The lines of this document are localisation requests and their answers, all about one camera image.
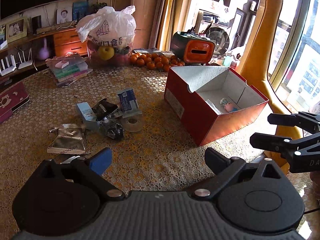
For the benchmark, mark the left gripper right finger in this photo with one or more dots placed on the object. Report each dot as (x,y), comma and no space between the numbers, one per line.
(225,170)

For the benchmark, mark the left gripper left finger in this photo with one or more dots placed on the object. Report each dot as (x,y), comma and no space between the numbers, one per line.
(88,172)

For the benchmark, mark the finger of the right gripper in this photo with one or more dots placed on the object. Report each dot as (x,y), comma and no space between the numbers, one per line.
(306,121)
(301,154)

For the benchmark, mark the pink pig figurine toy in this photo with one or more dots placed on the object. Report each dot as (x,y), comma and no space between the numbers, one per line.
(228,106)

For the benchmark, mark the bag of white balls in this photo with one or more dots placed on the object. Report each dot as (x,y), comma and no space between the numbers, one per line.
(213,107)

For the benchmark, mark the silver foil snack packet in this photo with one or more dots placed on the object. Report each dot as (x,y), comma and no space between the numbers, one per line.
(69,139)

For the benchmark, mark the black crinkled plastic bag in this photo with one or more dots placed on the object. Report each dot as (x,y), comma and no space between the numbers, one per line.
(112,129)

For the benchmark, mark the light blue carton box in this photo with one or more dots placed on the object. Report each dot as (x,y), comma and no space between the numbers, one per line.
(88,116)

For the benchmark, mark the black mesh snack packet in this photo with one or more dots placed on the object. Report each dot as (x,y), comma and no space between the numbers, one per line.
(103,109)

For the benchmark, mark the clear tape roll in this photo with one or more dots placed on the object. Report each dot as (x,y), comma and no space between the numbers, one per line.
(133,123)

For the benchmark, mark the red cardboard box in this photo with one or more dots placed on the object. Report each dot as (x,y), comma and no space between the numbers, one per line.
(187,89)

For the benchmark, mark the blue white wipes packet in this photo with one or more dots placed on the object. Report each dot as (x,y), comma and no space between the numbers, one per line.
(128,101)

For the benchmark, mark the maroon tablet case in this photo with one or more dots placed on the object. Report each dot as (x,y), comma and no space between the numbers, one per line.
(12,99)

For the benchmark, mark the yellow apple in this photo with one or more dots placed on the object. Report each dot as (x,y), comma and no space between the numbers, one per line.
(105,52)

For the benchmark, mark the pile of oranges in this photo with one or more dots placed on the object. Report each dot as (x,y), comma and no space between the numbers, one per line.
(155,61)

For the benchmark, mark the white router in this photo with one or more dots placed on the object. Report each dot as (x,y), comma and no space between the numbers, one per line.
(8,65)
(25,61)

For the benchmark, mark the washing machine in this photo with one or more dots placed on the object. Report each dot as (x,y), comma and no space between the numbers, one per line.
(226,34)

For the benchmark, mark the wooden tv cabinet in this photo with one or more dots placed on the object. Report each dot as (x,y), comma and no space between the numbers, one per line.
(57,42)

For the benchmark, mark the yellow giraffe plush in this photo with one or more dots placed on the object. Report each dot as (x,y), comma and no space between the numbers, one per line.
(255,62)

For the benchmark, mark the white plastic fruit bag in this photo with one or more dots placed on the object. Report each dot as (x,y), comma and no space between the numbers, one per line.
(109,27)

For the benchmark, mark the white portrait photo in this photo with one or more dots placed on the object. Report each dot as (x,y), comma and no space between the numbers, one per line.
(64,15)

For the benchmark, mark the black speaker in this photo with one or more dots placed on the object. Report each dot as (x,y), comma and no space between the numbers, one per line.
(36,23)

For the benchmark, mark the beige curtain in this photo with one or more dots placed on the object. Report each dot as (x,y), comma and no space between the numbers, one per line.
(157,21)

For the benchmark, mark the gold photo frame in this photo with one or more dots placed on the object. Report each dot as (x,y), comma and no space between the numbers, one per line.
(16,29)

